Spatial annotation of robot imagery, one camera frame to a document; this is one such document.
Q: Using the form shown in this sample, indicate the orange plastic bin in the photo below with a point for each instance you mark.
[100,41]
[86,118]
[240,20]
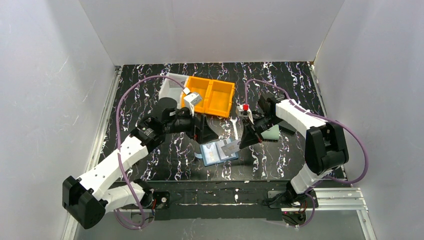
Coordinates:
[219,98]
[199,85]

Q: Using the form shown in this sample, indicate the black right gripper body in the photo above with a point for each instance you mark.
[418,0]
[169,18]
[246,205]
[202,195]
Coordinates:
[256,124]

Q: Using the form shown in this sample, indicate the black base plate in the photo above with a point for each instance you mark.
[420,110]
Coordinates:
[157,200]
[277,199]

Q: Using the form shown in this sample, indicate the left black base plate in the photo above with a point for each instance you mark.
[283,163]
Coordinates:
[157,200]

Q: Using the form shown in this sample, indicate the aluminium left rail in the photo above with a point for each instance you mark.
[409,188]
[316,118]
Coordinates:
[105,116]

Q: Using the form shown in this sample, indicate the green card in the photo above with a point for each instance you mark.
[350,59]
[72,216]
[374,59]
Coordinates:
[272,134]

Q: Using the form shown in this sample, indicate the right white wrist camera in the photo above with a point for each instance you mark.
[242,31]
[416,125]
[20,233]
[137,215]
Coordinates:
[244,111]

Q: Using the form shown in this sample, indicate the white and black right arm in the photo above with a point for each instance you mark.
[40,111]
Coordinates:
[325,143]

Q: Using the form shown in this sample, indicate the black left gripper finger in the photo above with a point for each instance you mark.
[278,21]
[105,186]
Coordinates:
[196,127]
[206,133]

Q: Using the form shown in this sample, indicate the blue card holder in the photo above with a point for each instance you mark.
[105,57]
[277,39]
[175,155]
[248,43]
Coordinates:
[212,153]

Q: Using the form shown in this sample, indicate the white plastic bin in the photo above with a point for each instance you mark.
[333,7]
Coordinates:
[171,89]

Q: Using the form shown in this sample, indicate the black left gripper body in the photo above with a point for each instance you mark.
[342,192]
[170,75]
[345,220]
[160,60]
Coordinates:
[197,126]

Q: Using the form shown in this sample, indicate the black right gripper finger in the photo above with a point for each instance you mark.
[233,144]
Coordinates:
[243,143]
[252,136]

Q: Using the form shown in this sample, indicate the silver wrench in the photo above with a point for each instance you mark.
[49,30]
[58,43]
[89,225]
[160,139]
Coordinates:
[233,121]

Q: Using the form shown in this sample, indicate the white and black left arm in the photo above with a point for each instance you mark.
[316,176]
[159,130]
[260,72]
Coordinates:
[89,197]

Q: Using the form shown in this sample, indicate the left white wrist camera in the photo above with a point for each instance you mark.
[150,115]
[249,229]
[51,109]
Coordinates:
[191,99]

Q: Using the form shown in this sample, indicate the aluminium rail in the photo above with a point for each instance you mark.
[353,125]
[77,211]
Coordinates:
[328,198]
[105,116]

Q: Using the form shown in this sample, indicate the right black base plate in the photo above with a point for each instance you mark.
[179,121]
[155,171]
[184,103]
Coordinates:
[277,199]

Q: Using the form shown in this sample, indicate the aluminium front rail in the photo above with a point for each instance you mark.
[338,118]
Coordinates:
[328,198]

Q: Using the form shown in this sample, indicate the left orange plastic bin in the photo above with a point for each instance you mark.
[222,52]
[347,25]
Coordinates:
[199,85]

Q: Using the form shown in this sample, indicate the credit card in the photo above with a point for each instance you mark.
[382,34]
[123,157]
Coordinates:
[231,147]
[180,80]

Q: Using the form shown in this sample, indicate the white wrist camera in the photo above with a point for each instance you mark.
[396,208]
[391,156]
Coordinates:
[244,111]
[191,99]

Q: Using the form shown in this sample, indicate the right orange plastic bin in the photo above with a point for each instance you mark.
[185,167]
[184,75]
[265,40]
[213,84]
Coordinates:
[219,98]

